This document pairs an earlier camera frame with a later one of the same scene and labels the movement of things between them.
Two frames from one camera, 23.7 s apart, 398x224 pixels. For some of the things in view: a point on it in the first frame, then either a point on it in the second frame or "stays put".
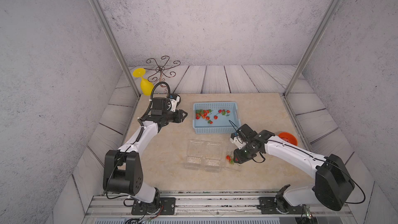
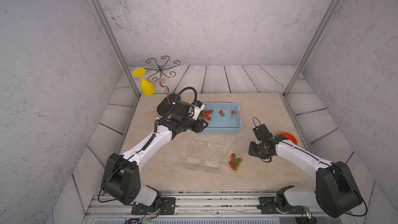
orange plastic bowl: x=288 y=137 stays put
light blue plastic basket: x=215 y=117 stays put
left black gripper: x=178 y=115 -> x=198 y=127
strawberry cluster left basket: x=204 y=114 stays put
